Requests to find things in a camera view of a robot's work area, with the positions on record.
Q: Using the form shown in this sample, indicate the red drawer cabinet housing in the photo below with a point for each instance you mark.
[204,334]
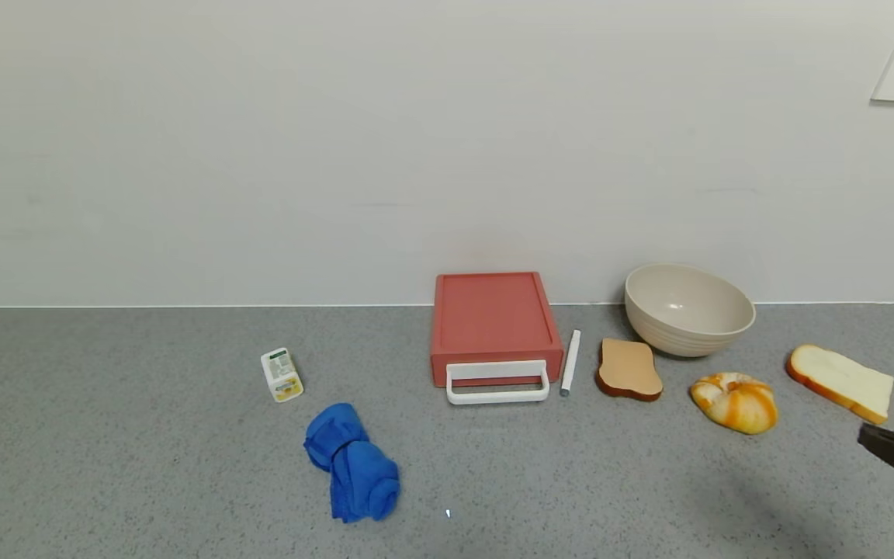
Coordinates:
[491,314]

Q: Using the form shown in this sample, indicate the white bread slice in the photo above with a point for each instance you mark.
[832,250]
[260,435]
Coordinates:
[839,380]

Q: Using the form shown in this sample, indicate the orange swirl bread bun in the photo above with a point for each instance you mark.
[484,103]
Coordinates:
[734,402]

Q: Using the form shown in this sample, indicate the beige ribbed bowl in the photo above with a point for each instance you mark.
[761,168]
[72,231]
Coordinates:
[684,310]

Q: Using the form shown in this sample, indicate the brown toast slice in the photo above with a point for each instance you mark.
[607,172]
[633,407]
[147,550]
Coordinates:
[628,369]

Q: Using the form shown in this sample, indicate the white marker pen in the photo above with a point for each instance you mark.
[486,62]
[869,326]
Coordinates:
[570,363]

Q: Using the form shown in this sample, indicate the blue rolled towel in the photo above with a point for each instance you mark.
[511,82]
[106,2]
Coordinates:
[354,462]

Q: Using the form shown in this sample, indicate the small white yellow carton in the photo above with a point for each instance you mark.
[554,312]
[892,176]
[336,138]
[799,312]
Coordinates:
[282,375]

